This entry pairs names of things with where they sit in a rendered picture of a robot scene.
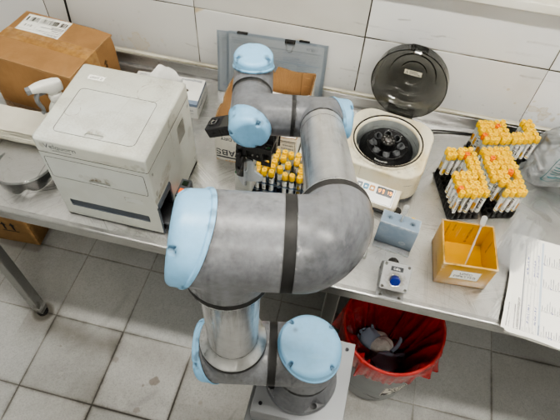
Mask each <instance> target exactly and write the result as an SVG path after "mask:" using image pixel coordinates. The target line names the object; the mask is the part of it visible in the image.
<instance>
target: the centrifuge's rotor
mask: <svg viewBox="0 0 560 420"><path fill-rule="evenodd" d="M385 134H387V135H385ZM358 148H359V149H360V151H361V152H362V153H363V154H364V155H365V156H366V157H367V158H369V159H371V160H373V161H374V162H376V163H381V164H384V165H389V166H397V165H403V164H405V163H409V162H410V161H411V159H412V156H413V147H412V145H411V143H410V142H409V141H408V139H407V138H406V137H404V136H403V135H402V134H401V133H400V132H398V131H396V130H393V129H391V128H379V129H374V130H371V131H369V132H367V133H365V134H364V135H363V136H362V138H361V140H360V142H359V145H358Z"/></svg>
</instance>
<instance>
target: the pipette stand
mask: <svg viewBox="0 0 560 420"><path fill-rule="evenodd" d="M402 216H403V215H402V214H399V213H395V212H391V211H388V210H386V209H384V211H383V214H382V217H381V220H380V223H379V225H378V228H377V232H376V235H375V238H374V240H373V242H372V246H374V247H377V248H381V249H384V250H387V251H389V252H392V253H396V254H398V255H401V256H404V257H406V258H408V257H409V253H410V251H411V249H412V247H413V244H414V243H415V241H416V238H417V236H418V234H419V230H420V227H421V224H422V221H419V220H417V219H414V218H411V217H407V216H404V218H403V220H402V222H400V220H401V218H402Z"/></svg>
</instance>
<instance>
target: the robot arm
mask: <svg viewBox="0 0 560 420"><path fill-rule="evenodd" d="M232 67H233V70H234V75H233V84H232V100H231V106H230V110H229V112H228V115H225V116H220V117H212V118H211V119H210V121H209V122H208V124H207V126H206V127H205V131H206V133H207V135H208V136H209V137H210V138H216V137H222V136H229V135H230V137H231V139H232V140H233V141H234V142H235V143H236V162H235V168H236V174H237V177H238V179H239V181H240V182H241V184H242V185H243V186H245V187H246V185H247V181H250V182H261V181H262V180H263V175H262V174H260V173H259V172H257V171H256V170H255V160H256V161H258V162H261V165H263V166H266V167H271V160H272V158H273V157H272V155H273V154H274V153H275V154H276V152H277V150H278V146H280V141H281V137H295V138H301V150H302V177H303V191H304V193H303V194H293V193H279V192H253V191H239V190H226V189H215V188H214V187H205V188H185V189H183V190H182V191H180V192H179V193H178V194H177V196H176V198H175V201H174V204H173V208H172V216H171V221H170V226H169V231H168V237H167V250H166V257H165V267H164V280H165V283H166V284H167V285H168V286H169V287H175V288H178V289H180V290H184V289H188V291H189V292H190V293H191V294H192V296H193V297H194V298H195V299H196V300H197V301H198V302H200V303H201V305H202V313H203V317H204V318H202V319H200V320H199V321H198V323H197V325H196V327H195V329H194V333H193V338H192V369H193V372H194V375H195V377H196V378H197V380H199V381H200V382H203V383H211V384H219V383H223V384H240V385H257V386H266V389H267V393H268V395H269V397H270V398H271V399H272V401H273V402H274V403H275V404H276V405H277V406H278V407H279V408H281V409H282V410H283V411H285V412H286V413H290V414H293V415H298V416H304V415H309V414H313V413H316V412H317V411H319V410H321V409H322V408H324V407H325V406H326V405H327V403H328V402H329V401H330V399H331V397H332V396H333V394H334V391H335V388H336V384H337V370H338V368H339V366H340V362H341V356H342V344H341V341H340V338H339V336H338V334H337V332H336V331H335V329H334V328H333V327H332V326H331V325H330V324H329V323H328V322H327V321H325V320H324V319H322V318H320V317H317V316H313V315H301V316H297V317H295V318H293V319H291V320H289V321H288V322H270V321H261V319H260V318H259V309H260V298H261V297H262V296H263V295H264V294H265V293H291V294H308V293H316V292H319V291H322V290H324V289H326V288H329V287H331V286H332V285H334V284H335V283H338V282H339V281H341V280H342V279H343V278H345V277H346V276H347V275H348V274H349V273H350V272H351V271H352V270H353V269H354V268H355V267H356V266H357V265H358V264H359V262H360V261H361V259H362V258H363V256H364V254H365V252H366V251H367V249H368V246H369V244H370V242H371V239H372V236H373V229H374V216H373V207H372V204H371V201H370V198H369V196H368V194H367V192H366V191H365V190H364V189H363V187H361V186H360V185H359V184H358V180H357V177H356V173H355V170H354V166H353V160H352V157H351V153H350V150H349V146H348V139H349V138H350V136H351V133H352V130H353V117H354V111H353V103H352V102H351V101H350V100H348V99H345V98H337V97H315V96H303V95H289V94H277V93H273V69H274V67H275V66H274V64H273V53H272V51H271V50H270V49H269V48H268V47H266V46H265V45H262V44H260V43H246V44H243V45H242V46H240V47H239V48H238V49H237V50H236V51H235V53H234V55H233V64H232ZM278 136H279V137H278ZM246 158H247V159H246ZM267 160H268V161H269V162H267Z"/></svg>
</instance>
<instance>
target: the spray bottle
mask: <svg viewBox="0 0 560 420"><path fill-rule="evenodd" d="M24 90H25V93H26V94H27V95H28V96H29V95H32V94H34V100H35V103H36V104H37V105H38V106H39V107H40V108H41V109H42V114H43V115H44V114H45V113H46V109H45V107H44V106H43V105H42V103H41V102H40V99H39V97H41V96H42V95H45V94H48V97H49V99H50V100H51V102H50V105H49V111H50V110H51V109H52V107H53V105H54V104H55V103H56V101H57V100H58V99H59V98H60V96H61V95H62V94H63V93H62V92H61V91H62V90H63V84H62V82H61V80H60V79H59V78H58V77H50V78H47V79H43V80H40V81H38V82H35V83H33V84H31V85H30V86H28V87H25V88H24Z"/></svg>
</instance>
